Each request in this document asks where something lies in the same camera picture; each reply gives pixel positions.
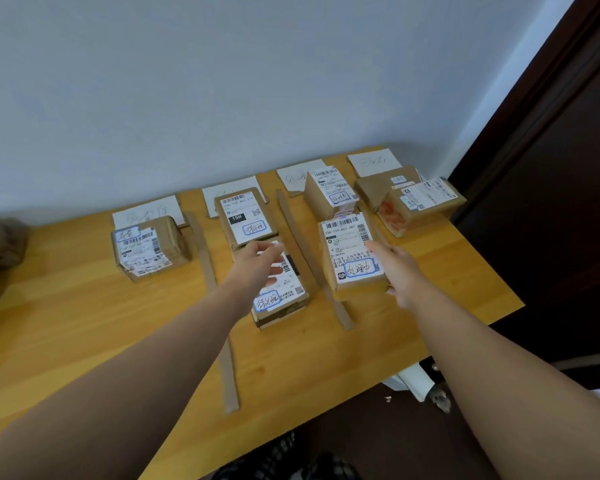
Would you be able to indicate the person's left hand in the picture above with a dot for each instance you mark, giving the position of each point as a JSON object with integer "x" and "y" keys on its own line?
{"x": 250, "y": 274}

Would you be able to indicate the person's right hand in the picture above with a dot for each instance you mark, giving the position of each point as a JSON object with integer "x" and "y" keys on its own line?
{"x": 402, "y": 274}

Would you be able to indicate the person's left thumb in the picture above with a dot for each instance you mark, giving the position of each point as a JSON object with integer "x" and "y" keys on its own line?
{"x": 274, "y": 281}

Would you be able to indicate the person's right thumb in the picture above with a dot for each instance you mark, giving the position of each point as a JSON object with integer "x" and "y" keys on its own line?
{"x": 376, "y": 249}

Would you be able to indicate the long cardboard parcel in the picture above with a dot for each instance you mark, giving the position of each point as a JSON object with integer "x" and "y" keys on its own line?
{"x": 350, "y": 254}

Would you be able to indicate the person's left forearm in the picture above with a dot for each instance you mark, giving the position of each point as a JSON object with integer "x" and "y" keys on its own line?
{"x": 130, "y": 394}

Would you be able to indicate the person's right forearm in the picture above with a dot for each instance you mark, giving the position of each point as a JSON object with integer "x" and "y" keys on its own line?
{"x": 505, "y": 394}

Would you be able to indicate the cardboard parcel, blue-framed label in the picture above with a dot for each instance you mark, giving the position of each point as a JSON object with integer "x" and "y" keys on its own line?
{"x": 285, "y": 299}

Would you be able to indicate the short cardboard divider strip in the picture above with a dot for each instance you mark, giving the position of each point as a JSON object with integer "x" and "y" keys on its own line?
{"x": 300, "y": 239}

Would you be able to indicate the cardboard parcel with red print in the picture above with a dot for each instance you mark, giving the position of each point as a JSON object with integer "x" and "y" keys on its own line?
{"x": 420, "y": 207}

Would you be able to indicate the plain flat cardboard parcel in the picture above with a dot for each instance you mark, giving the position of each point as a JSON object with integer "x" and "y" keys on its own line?
{"x": 375, "y": 187}

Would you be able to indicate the cardboard parcel, black patch label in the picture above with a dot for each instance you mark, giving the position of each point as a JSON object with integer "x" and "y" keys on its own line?
{"x": 245, "y": 217}

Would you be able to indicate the small tall cardboard parcel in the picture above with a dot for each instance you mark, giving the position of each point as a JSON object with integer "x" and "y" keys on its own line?
{"x": 330, "y": 192}

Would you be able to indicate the white handwritten paper card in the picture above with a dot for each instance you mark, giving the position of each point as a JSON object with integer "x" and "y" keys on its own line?
{"x": 215, "y": 194}
{"x": 145, "y": 210}
{"x": 375, "y": 162}
{"x": 292, "y": 174}

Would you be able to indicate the long cardboard divider strip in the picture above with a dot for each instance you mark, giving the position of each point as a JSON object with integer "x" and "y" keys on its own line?
{"x": 225, "y": 364}

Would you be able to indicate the taped cardboard parcel, wrinkled label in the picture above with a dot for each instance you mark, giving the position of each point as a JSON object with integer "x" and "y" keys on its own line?
{"x": 150, "y": 247}

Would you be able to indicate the white table leg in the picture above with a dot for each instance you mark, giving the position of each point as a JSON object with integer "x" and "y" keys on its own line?
{"x": 412, "y": 379}

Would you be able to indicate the scrap of debris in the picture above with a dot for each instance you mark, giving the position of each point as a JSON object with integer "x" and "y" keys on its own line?
{"x": 442, "y": 399}

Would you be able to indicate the person's black plaid clothing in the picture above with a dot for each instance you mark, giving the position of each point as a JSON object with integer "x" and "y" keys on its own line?
{"x": 285, "y": 459}

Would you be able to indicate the dark brown wooden door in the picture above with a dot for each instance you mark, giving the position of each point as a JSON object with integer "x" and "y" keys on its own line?
{"x": 560, "y": 194}

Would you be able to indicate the crumpled brown cardboard box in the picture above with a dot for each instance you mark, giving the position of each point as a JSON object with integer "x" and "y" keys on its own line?
{"x": 2, "y": 242}

